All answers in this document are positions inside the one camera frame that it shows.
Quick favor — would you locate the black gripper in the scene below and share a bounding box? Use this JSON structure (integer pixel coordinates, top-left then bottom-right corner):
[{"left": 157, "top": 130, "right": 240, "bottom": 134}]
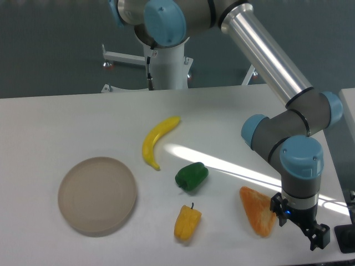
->
[{"left": 270, "top": 192, "right": 330, "bottom": 251}]

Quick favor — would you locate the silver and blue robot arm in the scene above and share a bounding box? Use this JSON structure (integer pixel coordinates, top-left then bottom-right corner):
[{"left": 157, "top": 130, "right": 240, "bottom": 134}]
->
[{"left": 108, "top": 1, "right": 343, "bottom": 249}]

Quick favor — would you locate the yellow bell pepper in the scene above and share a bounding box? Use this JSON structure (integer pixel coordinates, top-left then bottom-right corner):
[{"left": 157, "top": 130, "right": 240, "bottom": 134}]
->
[{"left": 174, "top": 202, "right": 202, "bottom": 242}]

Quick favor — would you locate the green bell pepper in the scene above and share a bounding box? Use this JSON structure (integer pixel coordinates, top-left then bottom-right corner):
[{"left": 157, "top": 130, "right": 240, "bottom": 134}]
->
[{"left": 175, "top": 162, "right": 209, "bottom": 192}]

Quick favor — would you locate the orange slice wedge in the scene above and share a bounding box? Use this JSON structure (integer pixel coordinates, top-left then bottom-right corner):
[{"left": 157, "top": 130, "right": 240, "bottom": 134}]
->
[{"left": 239, "top": 186, "right": 276, "bottom": 238}]

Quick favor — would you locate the black device at table edge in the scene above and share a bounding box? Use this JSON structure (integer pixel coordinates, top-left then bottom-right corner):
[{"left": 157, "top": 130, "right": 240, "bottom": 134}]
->
[{"left": 333, "top": 190, "right": 355, "bottom": 254}]

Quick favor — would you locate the yellow banana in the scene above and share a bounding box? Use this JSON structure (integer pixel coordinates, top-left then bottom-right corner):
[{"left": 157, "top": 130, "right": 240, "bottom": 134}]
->
[{"left": 141, "top": 116, "right": 181, "bottom": 171}]

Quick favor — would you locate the beige round plate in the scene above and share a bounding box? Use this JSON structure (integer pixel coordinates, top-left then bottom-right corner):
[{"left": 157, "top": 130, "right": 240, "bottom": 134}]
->
[{"left": 58, "top": 157, "right": 138, "bottom": 237}]

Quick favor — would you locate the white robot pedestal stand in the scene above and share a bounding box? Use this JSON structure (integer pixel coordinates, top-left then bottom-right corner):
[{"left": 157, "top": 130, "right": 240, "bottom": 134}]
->
[{"left": 100, "top": 41, "right": 258, "bottom": 94}]

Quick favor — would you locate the black cable on pedestal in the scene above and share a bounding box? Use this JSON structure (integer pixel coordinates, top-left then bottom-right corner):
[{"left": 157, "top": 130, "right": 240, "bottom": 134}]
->
[{"left": 145, "top": 41, "right": 158, "bottom": 91}]

